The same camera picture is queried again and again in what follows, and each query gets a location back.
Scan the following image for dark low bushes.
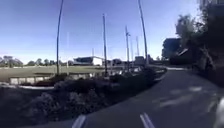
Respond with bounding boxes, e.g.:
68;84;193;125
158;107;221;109
0;67;168;128

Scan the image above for low pale wall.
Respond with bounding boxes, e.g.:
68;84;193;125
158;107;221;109
9;73;91;86

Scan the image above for row of tall poles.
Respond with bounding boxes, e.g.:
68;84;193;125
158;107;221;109
55;0;150;78

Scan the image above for grass field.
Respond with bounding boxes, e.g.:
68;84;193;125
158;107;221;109
0;65;108;83

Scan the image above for dark trees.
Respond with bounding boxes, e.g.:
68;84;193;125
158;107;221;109
175;0;224;88

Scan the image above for white low building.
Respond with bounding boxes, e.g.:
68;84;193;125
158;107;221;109
72;55;105;67

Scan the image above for grey asphalt path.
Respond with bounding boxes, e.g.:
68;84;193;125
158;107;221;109
19;67;224;128

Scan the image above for row of distant trees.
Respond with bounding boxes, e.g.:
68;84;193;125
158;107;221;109
0;55;74;68

